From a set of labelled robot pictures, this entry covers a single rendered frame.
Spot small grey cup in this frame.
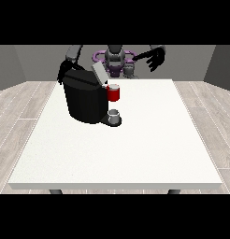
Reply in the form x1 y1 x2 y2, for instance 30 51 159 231
107 108 122 124

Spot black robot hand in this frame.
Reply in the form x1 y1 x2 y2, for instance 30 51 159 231
132 46 166 73
56 58 86 85

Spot small grey coffee pod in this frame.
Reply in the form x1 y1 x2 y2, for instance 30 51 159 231
123 63 136 78

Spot grey robot trunk purple rings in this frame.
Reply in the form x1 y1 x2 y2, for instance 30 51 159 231
92 45 140 79

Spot pale grey machine lid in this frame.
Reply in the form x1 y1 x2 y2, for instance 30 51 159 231
91 61 109 86

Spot black coffee machine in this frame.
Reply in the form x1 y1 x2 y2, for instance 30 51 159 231
62 68 122 127

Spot red pod holder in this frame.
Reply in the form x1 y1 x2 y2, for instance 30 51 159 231
106 83 122 103

